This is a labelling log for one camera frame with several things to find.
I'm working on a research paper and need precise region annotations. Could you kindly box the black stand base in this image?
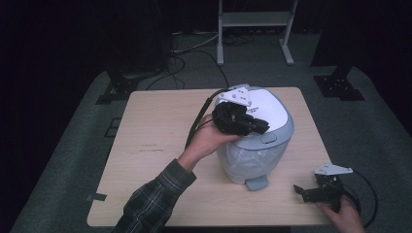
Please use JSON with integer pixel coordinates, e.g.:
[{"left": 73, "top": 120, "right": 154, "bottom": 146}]
[
  {"left": 94, "top": 68, "right": 141, "bottom": 106},
  {"left": 312, "top": 63, "right": 366, "bottom": 102}
]

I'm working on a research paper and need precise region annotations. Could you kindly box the black floor cable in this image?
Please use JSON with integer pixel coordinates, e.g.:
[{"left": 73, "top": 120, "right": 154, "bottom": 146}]
[{"left": 145, "top": 48, "right": 231, "bottom": 92}]

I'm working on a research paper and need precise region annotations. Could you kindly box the person's left hand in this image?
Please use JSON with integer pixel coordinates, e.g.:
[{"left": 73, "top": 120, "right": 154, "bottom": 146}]
[{"left": 177, "top": 114, "right": 243, "bottom": 171}]

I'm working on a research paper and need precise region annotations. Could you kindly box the white pedal trash can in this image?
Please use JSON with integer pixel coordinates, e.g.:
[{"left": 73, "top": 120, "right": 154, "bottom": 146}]
[{"left": 215, "top": 84, "right": 295, "bottom": 192}]

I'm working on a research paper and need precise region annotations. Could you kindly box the black tape strip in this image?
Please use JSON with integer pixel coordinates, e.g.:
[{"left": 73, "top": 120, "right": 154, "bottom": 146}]
[{"left": 86, "top": 192, "right": 108, "bottom": 203}]

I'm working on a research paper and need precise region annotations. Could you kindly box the person's right hand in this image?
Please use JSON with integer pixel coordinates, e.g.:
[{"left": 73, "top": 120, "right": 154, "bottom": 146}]
[{"left": 315, "top": 196, "right": 366, "bottom": 233}]

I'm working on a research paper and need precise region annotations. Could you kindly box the right hand-held gripper black cable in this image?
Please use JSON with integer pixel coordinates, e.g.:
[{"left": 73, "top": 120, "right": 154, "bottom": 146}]
[{"left": 339, "top": 169, "right": 379, "bottom": 229}]

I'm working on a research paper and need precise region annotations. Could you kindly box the white metal stand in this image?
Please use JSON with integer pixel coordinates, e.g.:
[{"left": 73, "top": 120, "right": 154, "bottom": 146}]
[{"left": 216, "top": 0, "right": 300, "bottom": 67}]

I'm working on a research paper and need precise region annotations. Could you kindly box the white floor cable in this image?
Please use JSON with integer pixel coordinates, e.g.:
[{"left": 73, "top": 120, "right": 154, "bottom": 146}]
[{"left": 170, "top": 29, "right": 222, "bottom": 55}]

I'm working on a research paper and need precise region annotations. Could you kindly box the dark floor hatch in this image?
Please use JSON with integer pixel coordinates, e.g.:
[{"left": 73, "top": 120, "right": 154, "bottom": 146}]
[{"left": 103, "top": 117, "right": 122, "bottom": 139}]

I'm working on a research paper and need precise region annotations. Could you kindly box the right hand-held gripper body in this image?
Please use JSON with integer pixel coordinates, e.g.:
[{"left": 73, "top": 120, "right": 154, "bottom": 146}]
[{"left": 304, "top": 163, "right": 354, "bottom": 214}]

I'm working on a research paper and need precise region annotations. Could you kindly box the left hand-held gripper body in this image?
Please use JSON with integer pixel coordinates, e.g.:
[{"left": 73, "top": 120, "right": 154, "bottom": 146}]
[{"left": 211, "top": 84, "right": 258, "bottom": 136}]

